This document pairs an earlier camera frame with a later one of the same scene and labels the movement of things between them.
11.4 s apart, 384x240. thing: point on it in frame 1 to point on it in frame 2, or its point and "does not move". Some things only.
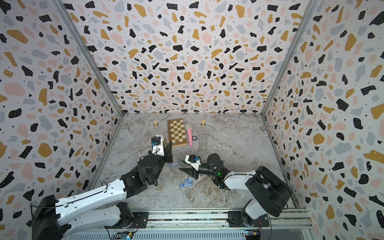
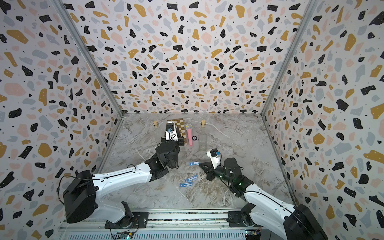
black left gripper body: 162,161 to 180,142
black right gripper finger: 190,171 to 207,166
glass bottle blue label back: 158,130 does not move
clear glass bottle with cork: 203,137 does not move
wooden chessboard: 177,132 does not move
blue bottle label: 184,184 does not move
